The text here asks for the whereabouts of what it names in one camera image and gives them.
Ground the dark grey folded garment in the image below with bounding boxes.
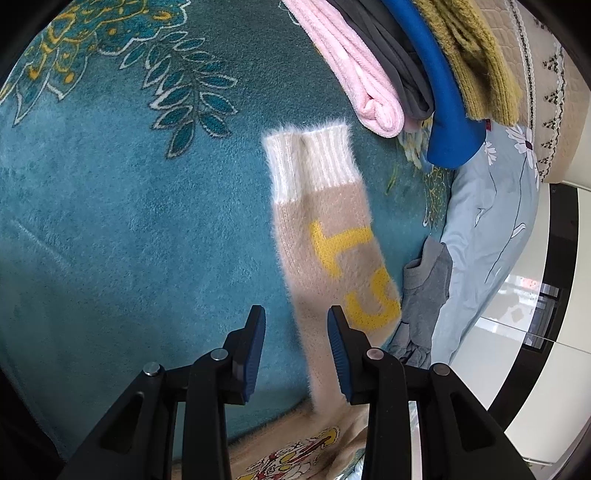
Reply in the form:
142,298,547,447
329,0,435,121

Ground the teal floral blanket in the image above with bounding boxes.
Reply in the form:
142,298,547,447
0,0,455,462

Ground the blue folded garment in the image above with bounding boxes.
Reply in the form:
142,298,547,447
382,0,487,168

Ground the olive knit folded sweater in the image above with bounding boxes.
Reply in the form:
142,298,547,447
412,0,522,127

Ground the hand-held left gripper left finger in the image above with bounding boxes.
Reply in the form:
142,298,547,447
57,305,267,480

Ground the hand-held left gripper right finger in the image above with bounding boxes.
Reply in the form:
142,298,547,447
327,305,536,480

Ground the beige fuzzy sweater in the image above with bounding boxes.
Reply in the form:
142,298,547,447
172,119,403,480

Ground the pink folded garment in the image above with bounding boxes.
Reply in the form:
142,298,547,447
281,0,406,138

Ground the light blue floral bedsheet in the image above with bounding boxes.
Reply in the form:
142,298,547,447
402,121,541,365

